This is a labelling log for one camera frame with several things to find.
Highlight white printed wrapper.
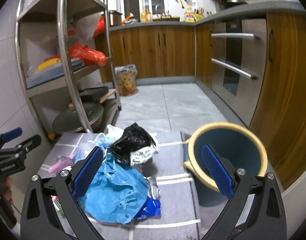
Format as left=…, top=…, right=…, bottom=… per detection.
left=130, top=145, right=158, bottom=166

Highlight steel pot on counter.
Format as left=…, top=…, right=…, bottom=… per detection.
left=108, top=10, right=122, bottom=27

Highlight blue tray on shelf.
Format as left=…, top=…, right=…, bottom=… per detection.
left=26, top=57, right=85, bottom=90

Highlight stainless steel shelf rack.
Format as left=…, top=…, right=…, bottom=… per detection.
left=15, top=0, right=121, bottom=135

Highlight yellow oil bottle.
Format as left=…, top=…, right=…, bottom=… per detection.
left=184, top=5, right=195, bottom=23

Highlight clear crumpled plastic bag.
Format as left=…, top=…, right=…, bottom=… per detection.
left=75, top=133, right=112, bottom=162

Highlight pink snack wrapper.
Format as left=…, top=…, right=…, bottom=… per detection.
left=48, top=153, right=76, bottom=174

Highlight floral lined waste basket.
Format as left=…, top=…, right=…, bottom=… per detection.
left=115, top=64, right=138, bottom=96

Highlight glass pot lid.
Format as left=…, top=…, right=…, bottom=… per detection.
left=52, top=102, right=104, bottom=134

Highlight black plastic bag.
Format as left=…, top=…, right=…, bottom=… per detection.
left=109, top=122, right=156, bottom=166

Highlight dark blue foil wrapper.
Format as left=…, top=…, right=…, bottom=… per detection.
left=133, top=197, right=161, bottom=220

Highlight blue yellow-rimmed trash bin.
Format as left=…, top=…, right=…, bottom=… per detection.
left=183, top=122, right=268, bottom=191

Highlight black box on shelf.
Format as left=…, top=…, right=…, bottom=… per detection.
left=79, top=86, right=109, bottom=102

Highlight wooden kitchen cabinets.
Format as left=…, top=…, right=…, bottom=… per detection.
left=110, top=12, right=306, bottom=189

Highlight wooden pan handle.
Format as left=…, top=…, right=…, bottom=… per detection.
left=99, top=89, right=116, bottom=103

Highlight yellow item on shelf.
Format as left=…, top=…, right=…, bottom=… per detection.
left=37, top=57, right=61, bottom=72

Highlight person's left hand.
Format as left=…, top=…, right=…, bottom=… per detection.
left=0, top=177, right=14, bottom=205

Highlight grey striped floor mat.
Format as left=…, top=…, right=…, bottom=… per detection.
left=38, top=128, right=201, bottom=239

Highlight red plastic bag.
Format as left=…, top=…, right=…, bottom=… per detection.
left=69, top=43, right=107, bottom=67

